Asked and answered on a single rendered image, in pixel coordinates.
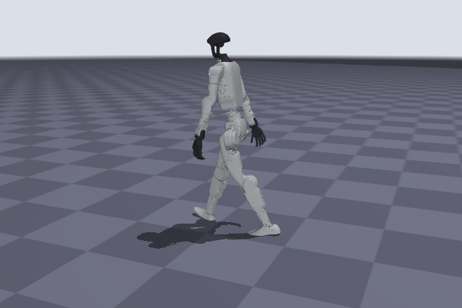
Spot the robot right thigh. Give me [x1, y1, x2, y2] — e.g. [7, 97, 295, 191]
[214, 130, 250, 180]

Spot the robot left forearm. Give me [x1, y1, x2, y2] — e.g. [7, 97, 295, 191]
[195, 97, 213, 136]

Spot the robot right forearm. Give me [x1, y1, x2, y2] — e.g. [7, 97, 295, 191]
[241, 96, 255, 126]

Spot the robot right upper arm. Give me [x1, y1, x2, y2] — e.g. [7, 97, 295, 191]
[237, 64, 247, 100]

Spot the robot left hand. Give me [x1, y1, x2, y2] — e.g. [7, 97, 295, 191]
[192, 130, 206, 159]

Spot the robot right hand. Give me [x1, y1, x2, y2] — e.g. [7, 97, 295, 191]
[249, 118, 266, 147]

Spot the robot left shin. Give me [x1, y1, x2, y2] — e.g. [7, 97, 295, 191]
[240, 178, 271, 228]

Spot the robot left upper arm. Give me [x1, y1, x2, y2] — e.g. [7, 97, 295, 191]
[207, 65, 224, 107]

